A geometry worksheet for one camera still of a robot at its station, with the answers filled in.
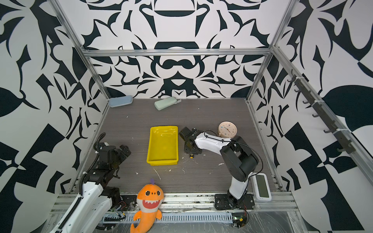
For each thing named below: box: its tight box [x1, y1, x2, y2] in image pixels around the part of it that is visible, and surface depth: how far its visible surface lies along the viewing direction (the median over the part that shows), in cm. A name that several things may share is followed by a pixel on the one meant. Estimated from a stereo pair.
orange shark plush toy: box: [129, 178, 165, 233], surface depth 69 cm
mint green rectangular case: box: [153, 96, 182, 111], surface depth 117 cm
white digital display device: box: [251, 172, 272, 202], surface depth 76 cm
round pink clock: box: [217, 120, 238, 139], surface depth 102 cm
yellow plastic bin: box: [146, 125, 179, 166], surface depth 94 cm
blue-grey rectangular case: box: [108, 95, 133, 108], surface depth 119 cm
